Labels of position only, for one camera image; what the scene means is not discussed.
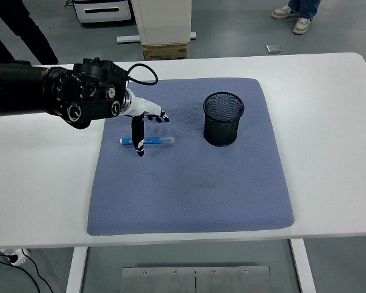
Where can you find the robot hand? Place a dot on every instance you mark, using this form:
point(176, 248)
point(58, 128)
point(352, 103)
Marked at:
point(140, 105)

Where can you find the blue marker with clear cap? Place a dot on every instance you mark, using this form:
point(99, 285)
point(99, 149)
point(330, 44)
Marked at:
point(158, 140)

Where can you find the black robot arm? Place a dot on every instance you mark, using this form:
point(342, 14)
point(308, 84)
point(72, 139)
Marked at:
point(27, 91)

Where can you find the black mesh pen holder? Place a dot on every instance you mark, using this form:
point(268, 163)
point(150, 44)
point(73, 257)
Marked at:
point(221, 134)

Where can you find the brown cardboard box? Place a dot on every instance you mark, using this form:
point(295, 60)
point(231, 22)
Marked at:
point(164, 52)

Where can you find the blue-grey quilted mat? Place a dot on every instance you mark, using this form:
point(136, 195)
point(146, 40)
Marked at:
point(186, 189)

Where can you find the white appliance with black slot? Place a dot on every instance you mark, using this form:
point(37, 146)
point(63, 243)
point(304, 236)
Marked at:
point(100, 10)

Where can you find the person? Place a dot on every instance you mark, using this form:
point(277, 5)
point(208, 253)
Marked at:
point(306, 12)
point(24, 30)

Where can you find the small grey floor plate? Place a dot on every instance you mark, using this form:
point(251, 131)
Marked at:
point(274, 49)

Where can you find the grey metal plate with screws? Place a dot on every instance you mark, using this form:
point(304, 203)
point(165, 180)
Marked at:
point(170, 280)

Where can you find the white table leg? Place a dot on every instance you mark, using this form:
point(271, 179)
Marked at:
point(303, 268)
point(76, 271)

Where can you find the white power strip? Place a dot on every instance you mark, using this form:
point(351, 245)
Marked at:
point(16, 258)

